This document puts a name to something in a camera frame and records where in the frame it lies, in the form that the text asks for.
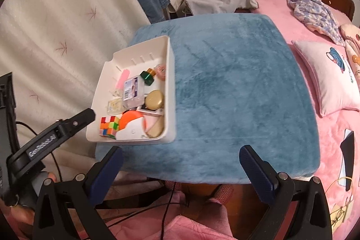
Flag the gold round tin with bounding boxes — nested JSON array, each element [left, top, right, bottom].
[[145, 90, 164, 110]]

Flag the pink cartoon pillow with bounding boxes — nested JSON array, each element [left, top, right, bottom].
[[291, 40, 360, 117]]

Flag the orange round case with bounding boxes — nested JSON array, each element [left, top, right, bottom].
[[118, 111, 147, 134]]

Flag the pink fleece pants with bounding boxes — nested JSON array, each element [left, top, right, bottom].
[[108, 215, 234, 240]]

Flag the pink slipper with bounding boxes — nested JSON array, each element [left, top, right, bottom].
[[164, 180, 183, 193], [209, 184, 234, 202]]

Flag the white plastic tray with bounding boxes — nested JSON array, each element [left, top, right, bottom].
[[86, 36, 177, 146]]

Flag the pink hair roller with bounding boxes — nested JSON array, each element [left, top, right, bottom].
[[114, 69, 130, 97]]

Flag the cream patterned curtain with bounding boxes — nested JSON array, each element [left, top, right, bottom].
[[0, 0, 152, 173]]

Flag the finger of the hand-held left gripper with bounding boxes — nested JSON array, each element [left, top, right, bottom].
[[58, 108, 97, 145]]

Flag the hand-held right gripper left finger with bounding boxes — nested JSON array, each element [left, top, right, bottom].
[[32, 146, 124, 240]]

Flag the multicolour puzzle cube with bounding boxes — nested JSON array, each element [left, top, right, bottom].
[[98, 115, 121, 139]]

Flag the white plastic holder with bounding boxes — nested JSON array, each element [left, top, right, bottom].
[[116, 119, 147, 141]]

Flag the blue plush blanket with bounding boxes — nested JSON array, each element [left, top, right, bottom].
[[96, 13, 321, 184]]

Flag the black monitor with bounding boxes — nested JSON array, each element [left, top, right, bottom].
[[0, 72, 21, 195]]

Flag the clear labelled plastic box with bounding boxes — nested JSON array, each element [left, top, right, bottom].
[[123, 75, 145, 105]]

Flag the blue floral blanket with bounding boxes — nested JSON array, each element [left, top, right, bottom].
[[286, 0, 346, 46]]

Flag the pink cartoon quilt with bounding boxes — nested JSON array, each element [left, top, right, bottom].
[[340, 23, 360, 72]]

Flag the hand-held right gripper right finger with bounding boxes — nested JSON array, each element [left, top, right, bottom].
[[239, 144, 332, 240]]

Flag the small clear plastic box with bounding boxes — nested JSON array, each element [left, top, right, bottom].
[[107, 98, 124, 116]]

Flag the person's left hand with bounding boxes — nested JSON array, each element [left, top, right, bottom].
[[0, 171, 57, 232]]

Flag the pink round container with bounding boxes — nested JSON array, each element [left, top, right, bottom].
[[155, 64, 167, 80]]

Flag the green bottle with gold cap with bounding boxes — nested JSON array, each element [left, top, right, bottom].
[[141, 68, 156, 86]]

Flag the pink bed sheet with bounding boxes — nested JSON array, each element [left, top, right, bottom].
[[247, 0, 360, 240]]

